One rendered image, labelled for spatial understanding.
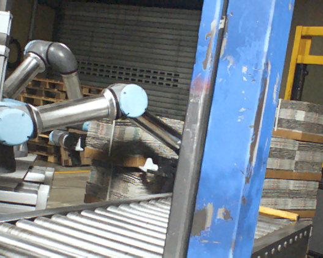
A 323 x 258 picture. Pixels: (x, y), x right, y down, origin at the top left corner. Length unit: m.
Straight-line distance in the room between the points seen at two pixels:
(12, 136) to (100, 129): 0.85
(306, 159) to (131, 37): 7.81
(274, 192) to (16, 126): 1.75
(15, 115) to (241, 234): 1.28
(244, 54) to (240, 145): 0.10
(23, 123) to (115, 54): 9.19
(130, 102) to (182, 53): 8.34
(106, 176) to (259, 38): 2.07
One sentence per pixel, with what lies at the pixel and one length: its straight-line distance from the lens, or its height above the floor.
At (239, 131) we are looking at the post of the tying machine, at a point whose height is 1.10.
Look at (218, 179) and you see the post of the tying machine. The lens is 0.59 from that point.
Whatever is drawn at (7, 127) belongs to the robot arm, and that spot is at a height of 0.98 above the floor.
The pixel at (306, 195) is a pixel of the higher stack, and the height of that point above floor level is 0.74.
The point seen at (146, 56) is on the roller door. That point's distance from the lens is 10.59.
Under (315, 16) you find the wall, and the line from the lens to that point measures 9.64.
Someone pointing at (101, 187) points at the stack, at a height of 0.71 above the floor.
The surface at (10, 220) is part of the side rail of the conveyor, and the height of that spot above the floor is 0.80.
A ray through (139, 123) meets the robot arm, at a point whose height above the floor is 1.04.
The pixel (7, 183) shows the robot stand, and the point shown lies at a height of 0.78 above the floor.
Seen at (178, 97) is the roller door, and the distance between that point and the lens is 10.16.
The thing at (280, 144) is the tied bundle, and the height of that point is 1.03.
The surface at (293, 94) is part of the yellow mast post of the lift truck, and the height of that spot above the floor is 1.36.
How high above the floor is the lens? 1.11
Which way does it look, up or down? 3 degrees down
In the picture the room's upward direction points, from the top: 9 degrees clockwise
